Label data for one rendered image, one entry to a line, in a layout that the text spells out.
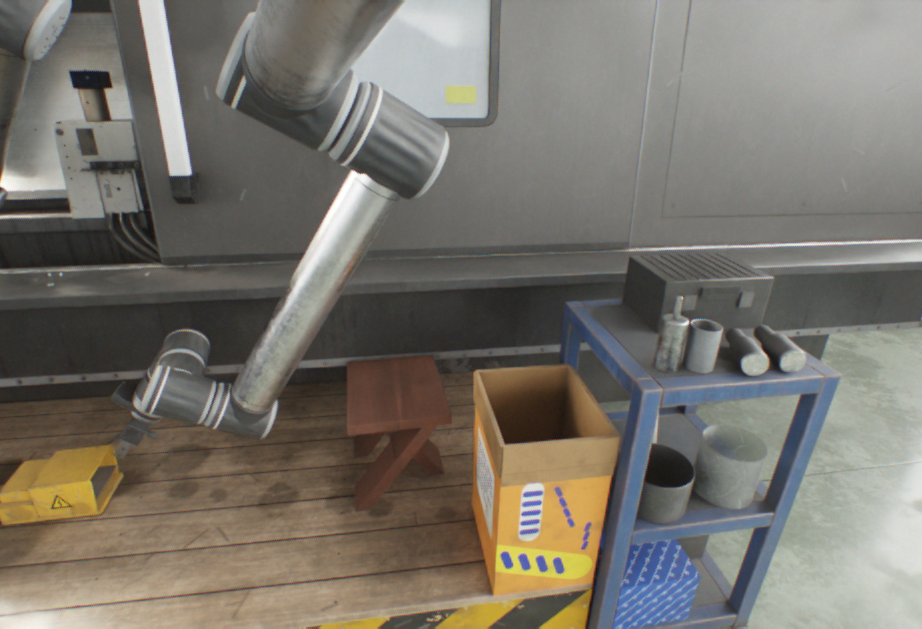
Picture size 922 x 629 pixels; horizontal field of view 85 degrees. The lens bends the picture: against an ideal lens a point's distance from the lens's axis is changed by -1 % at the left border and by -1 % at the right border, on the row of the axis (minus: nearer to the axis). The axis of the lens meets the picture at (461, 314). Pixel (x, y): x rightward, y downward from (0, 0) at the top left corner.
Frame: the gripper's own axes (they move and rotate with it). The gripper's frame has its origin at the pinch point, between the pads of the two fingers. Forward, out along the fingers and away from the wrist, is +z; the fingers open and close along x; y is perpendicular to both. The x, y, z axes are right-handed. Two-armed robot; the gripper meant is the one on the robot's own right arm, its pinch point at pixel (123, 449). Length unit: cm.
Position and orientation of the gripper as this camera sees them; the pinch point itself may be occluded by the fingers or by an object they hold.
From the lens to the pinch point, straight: 165.7
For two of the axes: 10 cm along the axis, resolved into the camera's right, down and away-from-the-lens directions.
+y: 7.6, 5.1, 4.0
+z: -6.2, 7.6, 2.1
